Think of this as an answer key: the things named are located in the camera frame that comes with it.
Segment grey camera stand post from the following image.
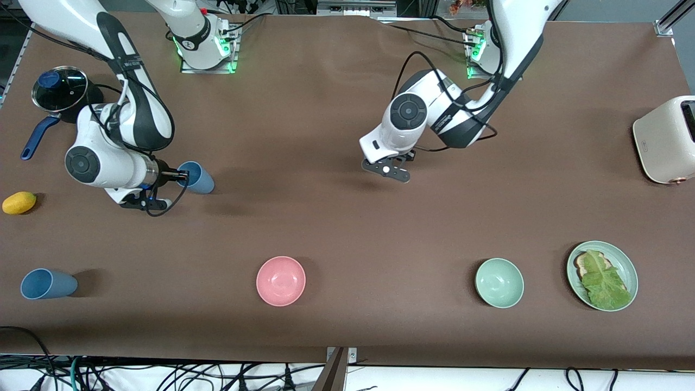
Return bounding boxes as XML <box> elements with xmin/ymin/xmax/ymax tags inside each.
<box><xmin>311</xmin><ymin>348</ymin><xmax>348</xmax><ymax>391</ymax></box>

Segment mint green plate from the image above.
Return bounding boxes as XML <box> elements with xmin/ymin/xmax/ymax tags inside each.
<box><xmin>567</xmin><ymin>241</ymin><xmax>639</xmax><ymax>312</ymax></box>

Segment metal table edge bracket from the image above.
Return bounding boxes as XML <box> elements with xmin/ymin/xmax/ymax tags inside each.
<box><xmin>326</xmin><ymin>346</ymin><xmax>358</xmax><ymax>364</ymax></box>

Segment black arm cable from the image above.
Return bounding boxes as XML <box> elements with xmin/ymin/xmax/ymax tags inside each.
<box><xmin>0</xmin><ymin>0</ymin><xmax>192</xmax><ymax>218</ymax></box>
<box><xmin>394</xmin><ymin>51</ymin><xmax>498</xmax><ymax>154</ymax></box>

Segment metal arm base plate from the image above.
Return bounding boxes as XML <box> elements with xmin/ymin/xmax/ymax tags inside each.
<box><xmin>465</xmin><ymin>27</ymin><xmax>525</xmax><ymax>81</ymax></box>
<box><xmin>181</xmin><ymin>24</ymin><xmax>240</xmax><ymax>74</ymax></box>

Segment green lettuce leaf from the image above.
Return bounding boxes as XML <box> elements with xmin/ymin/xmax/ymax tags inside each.
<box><xmin>581</xmin><ymin>250</ymin><xmax>634</xmax><ymax>310</ymax></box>

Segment cream white toaster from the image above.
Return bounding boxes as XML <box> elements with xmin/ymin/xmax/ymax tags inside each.
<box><xmin>633</xmin><ymin>96</ymin><xmax>695</xmax><ymax>186</ymax></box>

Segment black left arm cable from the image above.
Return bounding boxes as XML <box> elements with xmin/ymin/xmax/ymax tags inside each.
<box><xmin>394</xmin><ymin>51</ymin><xmax>498</xmax><ymax>154</ymax></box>

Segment blue plastic cup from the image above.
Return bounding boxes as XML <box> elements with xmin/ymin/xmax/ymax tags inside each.
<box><xmin>21</xmin><ymin>268</ymin><xmax>78</xmax><ymax>300</ymax></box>
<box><xmin>176</xmin><ymin>161</ymin><xmax>215</xmax><ymax>195</ymax></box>

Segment yellow lemon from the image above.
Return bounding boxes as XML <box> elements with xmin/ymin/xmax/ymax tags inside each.
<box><xmin>2</xmin><ymin>191</ymin><xmax>37</xmax><ymax>215</ymax></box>

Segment brown table cloth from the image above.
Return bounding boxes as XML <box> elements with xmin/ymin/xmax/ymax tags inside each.
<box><xmin>0</xmin><ymin>8</ymin><xmax>695</xmax><ymax>371</ymax></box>

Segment pink bowl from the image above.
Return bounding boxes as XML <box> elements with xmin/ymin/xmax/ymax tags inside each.
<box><xmin>256</xmin><ymin>256</ymin><xmax>306</xmax><ymax>307</ymax></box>

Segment toasted bread slice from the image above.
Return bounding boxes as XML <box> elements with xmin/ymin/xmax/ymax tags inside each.
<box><xmin>574</xmin><ymin>251</ymin><xmax>631</xmax><ymax>294</ymax></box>

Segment black pot with blue handle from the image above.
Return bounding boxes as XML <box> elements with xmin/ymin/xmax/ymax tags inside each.
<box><xmin>21</xmin><ymin>81</ymin><xmax>105</xmax><ymax>161</ymax></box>

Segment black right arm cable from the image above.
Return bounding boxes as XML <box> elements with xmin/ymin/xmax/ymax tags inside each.
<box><xmin>0</xmin><ymin>0</ymin><xmax>192</xmax><ymax>218</ymax></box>

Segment mint green bowl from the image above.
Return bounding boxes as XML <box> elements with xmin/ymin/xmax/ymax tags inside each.
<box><xmin>475</xmin><ymin>258</ymin><xmax>525</xmax><ymax>309</ymax></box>

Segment black base power cable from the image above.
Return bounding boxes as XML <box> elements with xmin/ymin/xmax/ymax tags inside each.
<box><xmin>380</xmin><ymin>15</ymin><xmax>481</xmax><ymax>45</ymax></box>
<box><xmin>220</xmin><ymin>13</ymin><xmax>268</xmax><ymax>39</ymax></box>

